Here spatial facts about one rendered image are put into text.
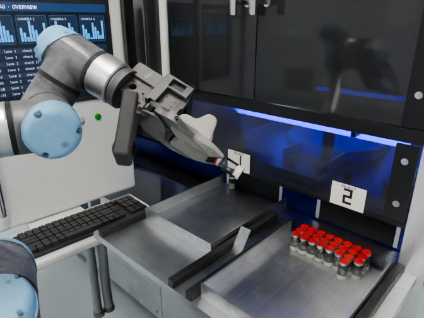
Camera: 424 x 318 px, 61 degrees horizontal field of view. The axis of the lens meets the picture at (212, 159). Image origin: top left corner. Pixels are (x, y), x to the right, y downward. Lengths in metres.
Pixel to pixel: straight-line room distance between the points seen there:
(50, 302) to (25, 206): 1.05
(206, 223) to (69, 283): 1.44
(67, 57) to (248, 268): 0.58
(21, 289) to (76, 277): 1.70
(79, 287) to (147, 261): 1.41
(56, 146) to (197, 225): 0.59
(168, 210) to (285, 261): 0.39
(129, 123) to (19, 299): 0.32
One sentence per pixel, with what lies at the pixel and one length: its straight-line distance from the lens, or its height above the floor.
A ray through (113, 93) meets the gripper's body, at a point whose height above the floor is 1.31.
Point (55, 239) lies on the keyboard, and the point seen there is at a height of 0.83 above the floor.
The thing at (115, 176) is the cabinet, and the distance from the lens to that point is 1.40.
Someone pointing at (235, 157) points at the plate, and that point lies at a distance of 1.10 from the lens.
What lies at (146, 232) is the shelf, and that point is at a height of 0.88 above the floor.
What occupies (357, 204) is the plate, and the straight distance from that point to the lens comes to 0.93.
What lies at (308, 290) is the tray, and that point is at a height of 0.88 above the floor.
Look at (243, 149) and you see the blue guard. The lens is 1.07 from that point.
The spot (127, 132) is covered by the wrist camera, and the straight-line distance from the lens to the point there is 0.56.
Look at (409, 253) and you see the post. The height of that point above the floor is 0.93.
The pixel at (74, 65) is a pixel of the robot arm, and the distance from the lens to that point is 0.64.
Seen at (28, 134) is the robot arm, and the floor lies 1.28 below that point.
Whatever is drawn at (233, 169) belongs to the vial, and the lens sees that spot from 0.56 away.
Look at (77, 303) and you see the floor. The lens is 2.21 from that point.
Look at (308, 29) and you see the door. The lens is 0.92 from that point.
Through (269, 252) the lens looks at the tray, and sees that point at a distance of 0.93.
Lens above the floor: 1.42
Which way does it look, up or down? 21 degrees down
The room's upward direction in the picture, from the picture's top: straight up
